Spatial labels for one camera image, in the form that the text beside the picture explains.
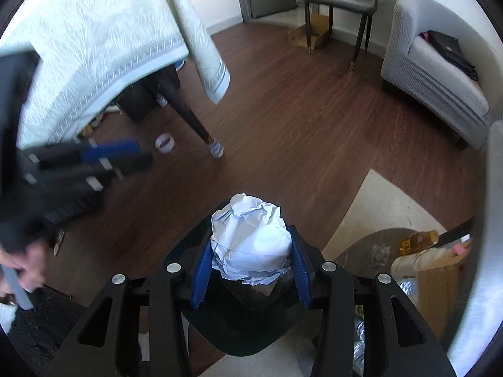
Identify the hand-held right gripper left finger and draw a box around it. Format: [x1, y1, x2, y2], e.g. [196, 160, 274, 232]
[45, 241, 215, 377]

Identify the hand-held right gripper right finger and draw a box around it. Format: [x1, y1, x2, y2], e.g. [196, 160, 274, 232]
[289, 226, 456, 377]

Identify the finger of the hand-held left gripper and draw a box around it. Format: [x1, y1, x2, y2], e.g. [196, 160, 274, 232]
[24, 139, 143, 166]
[24, 153, 155, 194]

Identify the plain white paper ball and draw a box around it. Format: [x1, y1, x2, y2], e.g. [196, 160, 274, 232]
[211, 194, 292, 285]

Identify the black trash bin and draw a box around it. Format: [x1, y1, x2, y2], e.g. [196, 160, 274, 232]
[163, 200, 315, 357]

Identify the person's left forearm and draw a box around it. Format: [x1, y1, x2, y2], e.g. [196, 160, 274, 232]
[0, 302, 18, 332]

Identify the person's left hand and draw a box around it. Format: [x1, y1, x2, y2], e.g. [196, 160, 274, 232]
[0, 239, 47, 295]

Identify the clear tape roll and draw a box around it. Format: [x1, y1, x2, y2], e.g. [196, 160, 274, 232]
[154, 134, 176, 154]

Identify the dark table leg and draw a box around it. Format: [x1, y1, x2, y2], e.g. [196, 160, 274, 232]
[159, 67, 225, 160]

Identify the pale green patterned tablecloth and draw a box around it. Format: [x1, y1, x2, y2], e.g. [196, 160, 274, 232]
[0, 0, 230, 150]

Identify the yellow oil bottle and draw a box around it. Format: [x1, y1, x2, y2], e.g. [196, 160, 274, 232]
[399, 230, 440, 258]

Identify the light wooden box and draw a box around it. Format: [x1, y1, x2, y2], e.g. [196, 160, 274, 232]
[417, 239, 474, 346]

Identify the flat cardboard box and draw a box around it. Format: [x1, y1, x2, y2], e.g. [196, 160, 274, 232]
[289, 13, 331, 48]

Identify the grey armchair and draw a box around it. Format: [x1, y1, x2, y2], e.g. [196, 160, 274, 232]
[380, 0, 500, 150]

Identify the grey dining chair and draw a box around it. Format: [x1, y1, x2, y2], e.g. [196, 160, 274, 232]
[302, 0, 380, 72]

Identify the black leather bag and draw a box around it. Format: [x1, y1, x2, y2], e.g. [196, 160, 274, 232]
[426, 30, 478, 82]

